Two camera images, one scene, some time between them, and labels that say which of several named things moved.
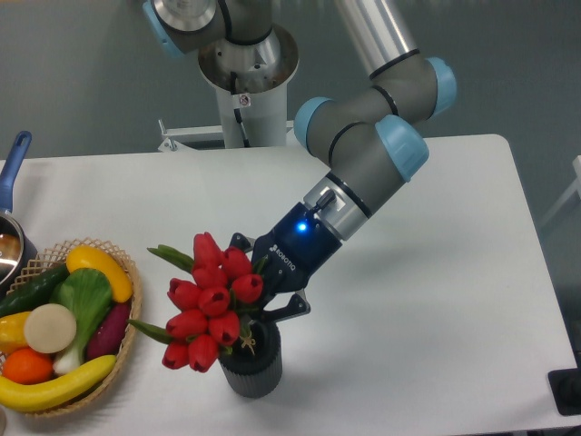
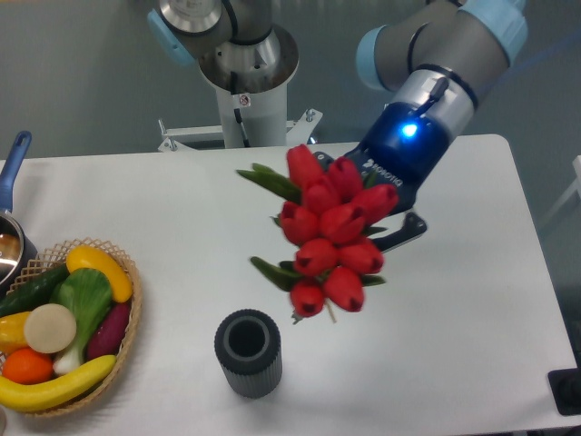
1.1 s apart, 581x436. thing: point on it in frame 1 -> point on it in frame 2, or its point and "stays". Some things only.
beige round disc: x=50 y=328 stays
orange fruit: x=28 y=367 stays
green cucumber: x=34 y=291 stays
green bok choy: x=88 y=293 stays
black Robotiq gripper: x=294 y=251 -> x=398 y=150
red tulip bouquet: x=204 y=307 -> x=329 y=228
